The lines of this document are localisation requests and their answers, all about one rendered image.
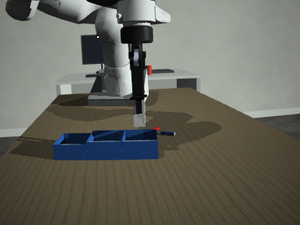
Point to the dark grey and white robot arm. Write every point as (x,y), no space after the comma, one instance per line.
(108,23)

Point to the blue three-compartment bin rack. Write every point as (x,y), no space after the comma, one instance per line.
(123,145)

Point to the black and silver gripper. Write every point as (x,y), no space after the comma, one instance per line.
(137,35)

